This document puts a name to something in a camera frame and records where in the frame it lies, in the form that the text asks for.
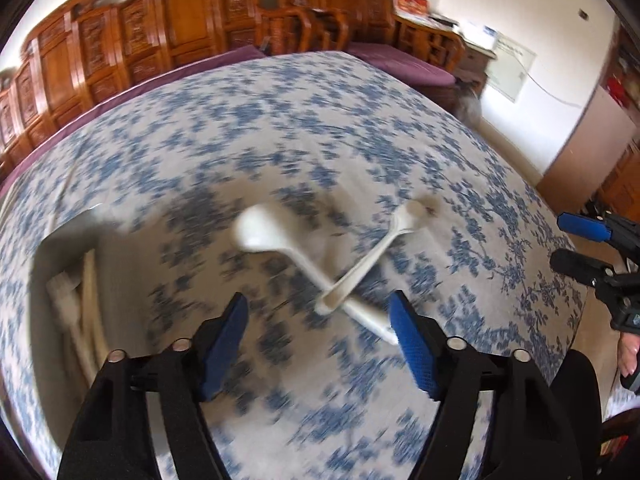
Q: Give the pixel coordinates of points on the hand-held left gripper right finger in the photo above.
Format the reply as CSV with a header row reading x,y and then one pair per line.
x,y
415,350

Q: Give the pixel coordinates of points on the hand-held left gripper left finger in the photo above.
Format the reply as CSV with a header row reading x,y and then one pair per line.
x,y
225,345

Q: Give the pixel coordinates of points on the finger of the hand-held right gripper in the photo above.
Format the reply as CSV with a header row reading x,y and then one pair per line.
x,y
585,225
575,264

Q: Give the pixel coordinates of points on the white ceramic spoon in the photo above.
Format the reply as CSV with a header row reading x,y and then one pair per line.
x,y
270,240
65,305
380,252

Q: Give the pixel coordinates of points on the grey rectangular utensil container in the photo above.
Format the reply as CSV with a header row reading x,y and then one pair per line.
x,y
125,300

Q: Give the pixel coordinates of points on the pale wooden chopstick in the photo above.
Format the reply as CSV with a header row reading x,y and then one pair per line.
x,y
92,290

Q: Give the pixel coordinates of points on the person's right hand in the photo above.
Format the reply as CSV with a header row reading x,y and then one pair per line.
x,y
629,355

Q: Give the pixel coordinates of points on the wooden cabinet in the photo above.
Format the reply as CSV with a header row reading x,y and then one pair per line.
x,y
622,135

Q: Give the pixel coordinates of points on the wooden side table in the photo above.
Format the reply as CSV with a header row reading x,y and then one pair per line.
x,y
475,55

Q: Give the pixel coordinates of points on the white box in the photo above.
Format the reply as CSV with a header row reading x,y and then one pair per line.
x,y
480,35

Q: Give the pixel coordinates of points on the blue floral tablecloth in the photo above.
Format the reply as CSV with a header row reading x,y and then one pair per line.
x,y
325,135

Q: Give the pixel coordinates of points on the purple armchair seat cushion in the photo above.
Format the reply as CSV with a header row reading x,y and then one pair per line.
x,y
405,62

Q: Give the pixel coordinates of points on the long purple bench cushion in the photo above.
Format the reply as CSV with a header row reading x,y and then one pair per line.
x,y
150,85

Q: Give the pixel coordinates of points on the red gift box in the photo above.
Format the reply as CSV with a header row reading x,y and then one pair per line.
x,y
412,2

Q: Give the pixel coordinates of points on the carved wooden bench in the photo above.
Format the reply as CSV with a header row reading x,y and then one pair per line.
x,y
125,35

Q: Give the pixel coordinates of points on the carved wooden armchair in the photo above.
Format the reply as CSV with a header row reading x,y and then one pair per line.
x,y
325,10

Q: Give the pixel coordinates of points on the white wall sheet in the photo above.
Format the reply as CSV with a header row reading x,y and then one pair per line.
x,y
512,67

